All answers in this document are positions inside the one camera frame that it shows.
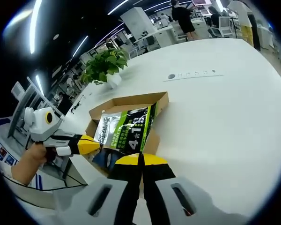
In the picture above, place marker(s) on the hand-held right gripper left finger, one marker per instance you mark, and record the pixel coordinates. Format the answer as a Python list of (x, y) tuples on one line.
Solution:
[(128, 173)]

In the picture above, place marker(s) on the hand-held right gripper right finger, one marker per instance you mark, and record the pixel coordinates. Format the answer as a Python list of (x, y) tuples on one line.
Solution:
[(159, 173)]

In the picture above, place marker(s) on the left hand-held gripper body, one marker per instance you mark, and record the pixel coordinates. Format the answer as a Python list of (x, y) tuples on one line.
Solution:
[(38, 126)]

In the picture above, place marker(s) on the green silver soft item pouch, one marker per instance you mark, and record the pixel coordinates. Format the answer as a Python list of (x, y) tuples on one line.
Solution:
[(126, 131)]

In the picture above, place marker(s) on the brown cardboard shoe box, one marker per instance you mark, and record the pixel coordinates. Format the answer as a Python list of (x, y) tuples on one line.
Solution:
[(131, 103)]

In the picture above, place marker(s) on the person's left hand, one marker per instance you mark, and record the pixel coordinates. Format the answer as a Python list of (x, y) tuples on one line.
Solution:
[(37, 154)]

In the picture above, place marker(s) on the white metal shelf rack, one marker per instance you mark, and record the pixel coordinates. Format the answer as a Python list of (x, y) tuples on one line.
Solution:
[(25, 100)]

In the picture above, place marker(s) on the green potted plant white pot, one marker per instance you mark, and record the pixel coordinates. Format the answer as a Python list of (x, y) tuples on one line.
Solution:
[(105, 63)]

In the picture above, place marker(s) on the short ceiling lamp strip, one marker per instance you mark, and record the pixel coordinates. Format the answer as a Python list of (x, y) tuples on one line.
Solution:
[(80, 45), (35, 25)]

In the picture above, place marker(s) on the white table socket strip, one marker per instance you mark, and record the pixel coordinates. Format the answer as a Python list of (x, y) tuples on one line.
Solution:
[(194, 73)]

